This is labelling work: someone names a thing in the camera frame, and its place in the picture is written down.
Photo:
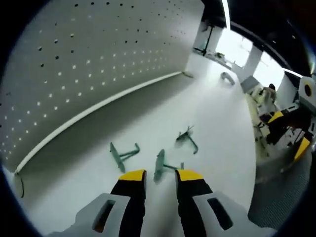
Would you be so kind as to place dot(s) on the metal peg hook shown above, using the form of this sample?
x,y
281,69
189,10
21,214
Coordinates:
x,y
116,155
184,137
160,163

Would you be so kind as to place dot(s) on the white ceiling light strip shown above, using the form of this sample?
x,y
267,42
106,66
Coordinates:
x,y
292,72
225,12

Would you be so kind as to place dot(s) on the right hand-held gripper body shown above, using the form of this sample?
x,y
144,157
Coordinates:
x,y
307,106

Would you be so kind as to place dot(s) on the black kick scooter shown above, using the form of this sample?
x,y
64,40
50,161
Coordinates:
x,y
206,44

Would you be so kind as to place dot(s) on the white perforated mounting plate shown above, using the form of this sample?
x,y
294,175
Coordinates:
x,y
86,61

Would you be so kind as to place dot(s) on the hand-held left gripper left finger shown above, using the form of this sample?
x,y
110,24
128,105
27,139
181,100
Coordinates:
x,y
103,217

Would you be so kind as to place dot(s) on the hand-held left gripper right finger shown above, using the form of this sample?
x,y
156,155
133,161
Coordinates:
x,y
212,214

